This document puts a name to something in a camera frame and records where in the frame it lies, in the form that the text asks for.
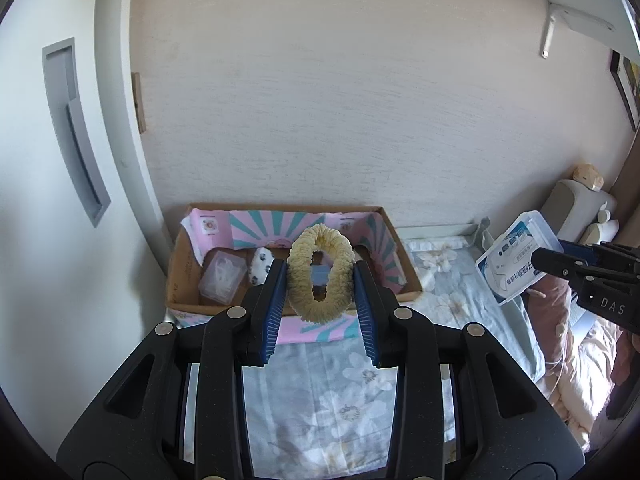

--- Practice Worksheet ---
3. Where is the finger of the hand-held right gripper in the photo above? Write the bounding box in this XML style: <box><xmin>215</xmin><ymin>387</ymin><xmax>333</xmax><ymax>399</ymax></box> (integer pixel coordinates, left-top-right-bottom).
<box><xmin>531</xmin><ymin>247</ymin><xmax>640</xmax><ymax>289</ymax></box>
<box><xmin>557</xmin><ymin>239</ymin><xmax>640</xmax><ymax>273</ymax></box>

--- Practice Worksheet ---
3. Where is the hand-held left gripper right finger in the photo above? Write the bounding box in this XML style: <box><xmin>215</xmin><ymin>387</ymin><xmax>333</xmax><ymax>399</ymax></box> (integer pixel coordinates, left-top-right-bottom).
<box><xmin>353</xmin><ymin>261</ymin><xmax>586</xmax><ymax>480</ymax></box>

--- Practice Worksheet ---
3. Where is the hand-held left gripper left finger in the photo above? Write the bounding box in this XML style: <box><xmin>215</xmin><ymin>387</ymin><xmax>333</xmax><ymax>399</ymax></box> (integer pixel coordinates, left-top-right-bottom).
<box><xmin>57</xmin><ymin>259</ymin><xmax>288</xmax><ymax>480</ymax></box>

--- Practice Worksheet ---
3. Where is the clear labelled plastic box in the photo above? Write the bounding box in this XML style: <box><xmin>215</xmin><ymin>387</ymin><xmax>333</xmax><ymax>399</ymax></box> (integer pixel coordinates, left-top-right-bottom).
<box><xmin>475</xmin><ymin>210</ymin><xmax>565</xmax><ymax>307</ymax></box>

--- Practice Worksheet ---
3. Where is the cream scrunchie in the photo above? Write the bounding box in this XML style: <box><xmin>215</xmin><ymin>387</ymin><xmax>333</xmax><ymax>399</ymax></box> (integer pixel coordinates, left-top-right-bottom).
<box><xmin>286</xmin><ymin>225</ymin><xmax>357</xmax><ymax>325</ymax></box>

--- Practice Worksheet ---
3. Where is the white panda hair clip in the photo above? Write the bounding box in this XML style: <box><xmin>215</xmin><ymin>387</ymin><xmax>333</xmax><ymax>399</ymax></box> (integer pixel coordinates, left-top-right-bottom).
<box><xmin>248</xmin><ymin>249</ymin><xmax>275</xmax><ymax>286</ymax></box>

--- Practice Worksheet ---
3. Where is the clear box of white hooks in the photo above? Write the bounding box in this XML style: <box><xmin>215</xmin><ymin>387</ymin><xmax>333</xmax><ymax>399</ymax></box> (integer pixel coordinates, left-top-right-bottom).
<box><xmin>197</xmin><ymin>250</ymin><xmax>248</xmax><ymax>305</ymax></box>

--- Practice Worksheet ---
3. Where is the pink printed cardboard box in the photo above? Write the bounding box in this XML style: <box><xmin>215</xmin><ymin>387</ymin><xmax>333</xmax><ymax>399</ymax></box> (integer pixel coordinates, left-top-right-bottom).
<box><xmin>166</xmin><ymin>202</ymin><xmax>425</xmax><ymax>345</ymax></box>

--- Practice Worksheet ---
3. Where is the grey cushion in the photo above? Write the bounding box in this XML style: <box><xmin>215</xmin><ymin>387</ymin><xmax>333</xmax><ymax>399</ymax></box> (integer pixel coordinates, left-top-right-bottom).
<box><xmin>540</xmin><ymin>180</ymin><xmax>618</xmax><ymax>241</ymax></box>

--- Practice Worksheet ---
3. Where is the tan plush toy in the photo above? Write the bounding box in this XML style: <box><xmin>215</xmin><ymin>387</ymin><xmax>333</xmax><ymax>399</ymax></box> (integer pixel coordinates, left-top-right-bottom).
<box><xmin>572</xmin><ymin>162</ymin><xmax>604</xmax><ymax>193</ymax></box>

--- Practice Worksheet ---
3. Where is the floral bed sheet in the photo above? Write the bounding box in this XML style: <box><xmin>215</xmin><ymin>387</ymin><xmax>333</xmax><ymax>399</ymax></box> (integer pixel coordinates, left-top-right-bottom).
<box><xmin>177</xmin><ymin>237</ymin><xmax>546</xmax><ymax>466</ymax></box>

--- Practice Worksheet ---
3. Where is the pink bedding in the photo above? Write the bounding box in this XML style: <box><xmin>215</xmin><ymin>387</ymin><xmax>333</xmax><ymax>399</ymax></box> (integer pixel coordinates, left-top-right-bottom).
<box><xmin>542</xmin><ymin>320</ymin><xmax>626</xmax><ymax>453</ymax></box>

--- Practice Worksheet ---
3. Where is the white sliding door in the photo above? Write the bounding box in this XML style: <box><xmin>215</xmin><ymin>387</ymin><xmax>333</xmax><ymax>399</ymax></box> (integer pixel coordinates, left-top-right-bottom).
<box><xmin>0</xmin><ymin>0</ymin><xmax>166</xmax><ymax>411</ymax></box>

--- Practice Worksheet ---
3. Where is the framed wall picture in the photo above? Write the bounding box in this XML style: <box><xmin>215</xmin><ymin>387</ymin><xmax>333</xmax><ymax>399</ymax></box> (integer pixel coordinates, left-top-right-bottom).
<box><xmin>610</xmin><ymin>49</ymin><xmax>640</xmax><ymax>133</ymax></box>

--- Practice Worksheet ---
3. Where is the white shelf bracket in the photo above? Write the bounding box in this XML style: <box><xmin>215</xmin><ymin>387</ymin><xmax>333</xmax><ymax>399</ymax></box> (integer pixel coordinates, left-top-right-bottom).
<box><xmin>540</xmin><ymin>2</ymin><xmax>617</xmax><ymax>58</ymax></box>

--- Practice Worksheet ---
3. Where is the small wooden wall block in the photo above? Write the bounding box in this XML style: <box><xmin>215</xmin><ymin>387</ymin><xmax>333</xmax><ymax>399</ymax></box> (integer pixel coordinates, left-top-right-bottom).
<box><xmin>131</xmin><ymin>72</ymin><xmax>147</xmax><ymax>135</ymax></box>

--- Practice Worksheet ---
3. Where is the white door frame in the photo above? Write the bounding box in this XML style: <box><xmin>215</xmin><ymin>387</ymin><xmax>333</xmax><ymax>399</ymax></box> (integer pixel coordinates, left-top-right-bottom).
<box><xmin>92</xmin><ymin>0</ymin><xmax>168</xmax><ymax>281</ymax></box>

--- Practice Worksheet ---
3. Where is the grey recessed door handle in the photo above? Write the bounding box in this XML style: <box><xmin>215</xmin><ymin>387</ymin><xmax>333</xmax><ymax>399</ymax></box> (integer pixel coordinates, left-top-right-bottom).
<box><xmin>42</xmin><ymin>37</ymin><xmax>112</xmax><ymax>228</ymax></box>

